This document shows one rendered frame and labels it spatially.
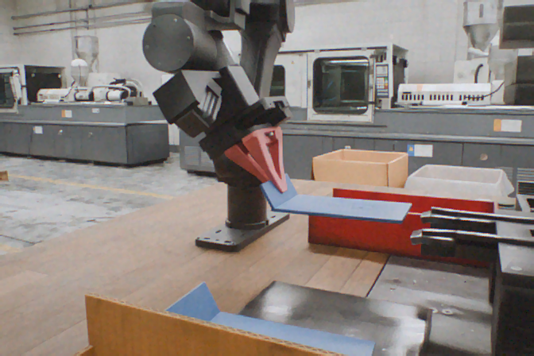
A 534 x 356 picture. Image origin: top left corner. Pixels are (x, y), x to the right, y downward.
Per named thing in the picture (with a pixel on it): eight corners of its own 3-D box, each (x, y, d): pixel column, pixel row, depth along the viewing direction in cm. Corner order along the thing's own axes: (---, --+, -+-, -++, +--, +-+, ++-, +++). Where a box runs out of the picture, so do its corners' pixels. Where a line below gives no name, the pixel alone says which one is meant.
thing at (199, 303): (203, 311, 40) (201, 280, 39) (375, 346, 34) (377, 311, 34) (155, 352, 33) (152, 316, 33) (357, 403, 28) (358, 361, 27)
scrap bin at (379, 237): (332, 222, 76) (333, 187, 75) (493, 241, 66) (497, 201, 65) (307, 242, 65) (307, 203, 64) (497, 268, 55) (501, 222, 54)
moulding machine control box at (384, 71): (373, 98, 477) (373, 62, 470) (378, 98, 496) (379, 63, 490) (389, 99, 468) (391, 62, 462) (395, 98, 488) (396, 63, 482)
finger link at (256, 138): (288, 190, 48) (245, 114, 48) (238, 217, 51) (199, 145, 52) (310, 178, 54) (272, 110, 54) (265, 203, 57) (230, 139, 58)
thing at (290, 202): (284, 196, 56) (284, 172, 55) (412, 207, 49) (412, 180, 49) (259, 210, 49) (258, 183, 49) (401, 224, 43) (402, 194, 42)
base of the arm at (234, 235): (292, 172, 78) (256, 169, 80) (234, 195, 60) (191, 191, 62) (292, 217, 79) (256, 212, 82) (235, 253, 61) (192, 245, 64)
